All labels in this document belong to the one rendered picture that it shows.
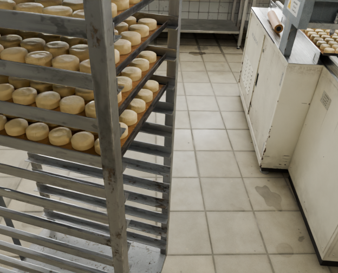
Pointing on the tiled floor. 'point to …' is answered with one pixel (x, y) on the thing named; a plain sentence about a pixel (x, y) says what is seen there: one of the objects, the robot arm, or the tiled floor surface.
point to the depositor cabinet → (275, 92)
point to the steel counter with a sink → (209, 27)
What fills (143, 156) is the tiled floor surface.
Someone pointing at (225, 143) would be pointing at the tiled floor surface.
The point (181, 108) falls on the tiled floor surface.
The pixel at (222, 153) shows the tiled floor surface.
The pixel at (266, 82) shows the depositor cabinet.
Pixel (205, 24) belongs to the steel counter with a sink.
